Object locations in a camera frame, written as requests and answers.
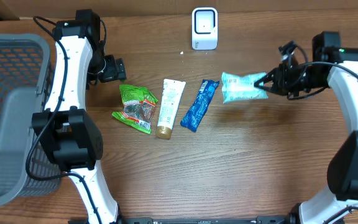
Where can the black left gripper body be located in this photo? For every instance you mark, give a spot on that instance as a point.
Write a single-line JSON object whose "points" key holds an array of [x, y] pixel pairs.
{"points": [[113, 71]]}

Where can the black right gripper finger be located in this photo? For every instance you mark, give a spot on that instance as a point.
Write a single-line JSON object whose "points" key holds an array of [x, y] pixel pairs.
{"points": [[265, 77], [269, 89]]}

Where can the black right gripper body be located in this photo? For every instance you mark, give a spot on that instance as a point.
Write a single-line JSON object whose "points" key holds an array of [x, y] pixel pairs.
{"points": [[293, 79]]}

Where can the mint tissue wipes pack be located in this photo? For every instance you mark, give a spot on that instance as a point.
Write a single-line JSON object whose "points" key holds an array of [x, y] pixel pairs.
{"points": [[237, 88]]}

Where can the green snack bag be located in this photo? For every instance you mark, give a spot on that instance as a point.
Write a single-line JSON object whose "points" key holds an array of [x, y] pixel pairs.
{"points": [[139, 106]]}

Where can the white cream tube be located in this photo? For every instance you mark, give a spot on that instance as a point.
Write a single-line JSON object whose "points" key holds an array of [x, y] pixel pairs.
{"points": [[171, 97]]}

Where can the blue snack wrapper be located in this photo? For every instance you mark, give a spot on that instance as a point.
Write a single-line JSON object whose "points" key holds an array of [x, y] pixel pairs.
{"points": [[200, 106]]}

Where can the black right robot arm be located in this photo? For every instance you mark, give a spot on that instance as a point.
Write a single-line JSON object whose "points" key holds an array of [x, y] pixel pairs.
{"points": [[335, 67]]}

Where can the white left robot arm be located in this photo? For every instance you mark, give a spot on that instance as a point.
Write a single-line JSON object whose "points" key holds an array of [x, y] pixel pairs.
{"points": [[68, 142]]}

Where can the white barcode scanner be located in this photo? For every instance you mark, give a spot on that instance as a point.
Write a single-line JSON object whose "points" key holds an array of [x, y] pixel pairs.
{"points": [[204, 28]]}

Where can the grey plastic basket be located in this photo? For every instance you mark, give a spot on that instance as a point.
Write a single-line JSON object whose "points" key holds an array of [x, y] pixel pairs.
{"points": [[26, 76]]}

